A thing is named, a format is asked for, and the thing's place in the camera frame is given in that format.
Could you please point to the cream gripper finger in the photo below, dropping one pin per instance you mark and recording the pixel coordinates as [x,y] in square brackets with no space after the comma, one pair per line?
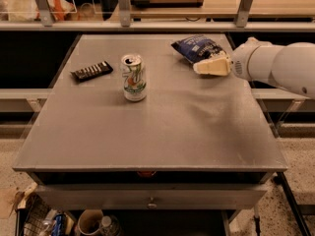
[215,67]

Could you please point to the blue chip bag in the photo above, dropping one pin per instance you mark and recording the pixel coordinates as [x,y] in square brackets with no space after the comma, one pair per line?
[201,49]

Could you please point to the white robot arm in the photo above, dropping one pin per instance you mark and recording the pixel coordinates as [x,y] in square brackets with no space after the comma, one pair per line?
[289,67]

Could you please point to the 7up soda can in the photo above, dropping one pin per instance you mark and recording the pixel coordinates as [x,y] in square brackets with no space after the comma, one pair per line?
[134,77]

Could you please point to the orange white bag behind glass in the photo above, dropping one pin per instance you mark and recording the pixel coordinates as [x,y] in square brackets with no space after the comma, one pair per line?
[30,10]

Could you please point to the dark chocolate bar wrapper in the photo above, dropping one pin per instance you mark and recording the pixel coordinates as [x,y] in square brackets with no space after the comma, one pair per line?
[91,72]

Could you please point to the clear glass jar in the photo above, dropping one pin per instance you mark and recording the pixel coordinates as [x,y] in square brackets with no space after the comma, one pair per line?
[109,226]

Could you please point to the brown mug under table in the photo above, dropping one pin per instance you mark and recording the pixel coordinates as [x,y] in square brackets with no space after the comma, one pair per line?
[89,222]

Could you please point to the grey drawer with knob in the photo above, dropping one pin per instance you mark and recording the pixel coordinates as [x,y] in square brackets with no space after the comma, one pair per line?
[153,196]

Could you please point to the wire basket with items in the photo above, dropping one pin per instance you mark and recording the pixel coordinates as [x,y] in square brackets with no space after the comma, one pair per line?
[36,218]

